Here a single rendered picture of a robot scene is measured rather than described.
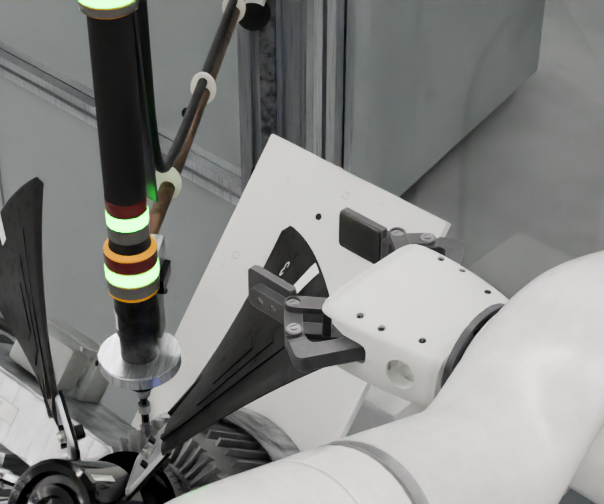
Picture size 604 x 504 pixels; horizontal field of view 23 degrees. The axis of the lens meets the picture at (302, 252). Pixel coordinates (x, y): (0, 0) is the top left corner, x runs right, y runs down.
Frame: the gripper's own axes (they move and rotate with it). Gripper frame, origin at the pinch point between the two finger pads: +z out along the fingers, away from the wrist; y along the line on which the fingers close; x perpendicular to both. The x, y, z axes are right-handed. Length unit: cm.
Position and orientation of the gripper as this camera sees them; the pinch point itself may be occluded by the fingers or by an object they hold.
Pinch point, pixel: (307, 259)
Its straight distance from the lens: 101.5
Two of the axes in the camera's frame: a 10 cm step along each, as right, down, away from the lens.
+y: 6.8, -4.4, 5.8
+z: -7.3, -4.1, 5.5
